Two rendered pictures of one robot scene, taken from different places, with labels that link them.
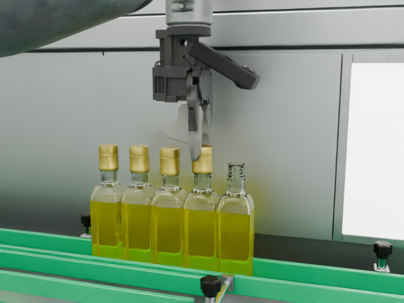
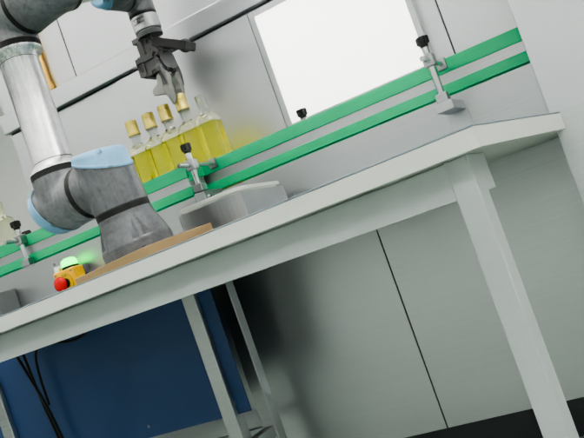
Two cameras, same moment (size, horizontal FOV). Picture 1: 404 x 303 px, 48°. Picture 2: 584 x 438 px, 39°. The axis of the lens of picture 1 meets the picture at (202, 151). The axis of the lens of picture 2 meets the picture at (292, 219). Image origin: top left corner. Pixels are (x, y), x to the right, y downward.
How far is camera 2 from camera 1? 1.59 m
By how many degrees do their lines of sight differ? 15
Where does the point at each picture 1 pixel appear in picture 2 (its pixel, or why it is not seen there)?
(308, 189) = (262, 104)
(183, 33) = (142, 35)
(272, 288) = (236, 154)
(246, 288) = (223, 162)
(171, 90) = (149, 69)
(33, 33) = (48, 14)
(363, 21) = not seen: outside the picture
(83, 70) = (111, 97)
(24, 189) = not seen: hidden behind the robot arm
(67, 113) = (110, 132)
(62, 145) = not seen: hidden behind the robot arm
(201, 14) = (149, 21)
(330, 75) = (245, 29)
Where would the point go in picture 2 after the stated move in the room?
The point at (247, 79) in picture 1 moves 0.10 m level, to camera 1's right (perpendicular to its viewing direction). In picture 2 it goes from (183, 44) to (218, 29)
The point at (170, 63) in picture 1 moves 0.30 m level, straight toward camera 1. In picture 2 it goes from (144, 55) to (109, 27)
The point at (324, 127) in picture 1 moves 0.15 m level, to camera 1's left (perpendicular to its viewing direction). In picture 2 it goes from (255, 61) to (204, 81)
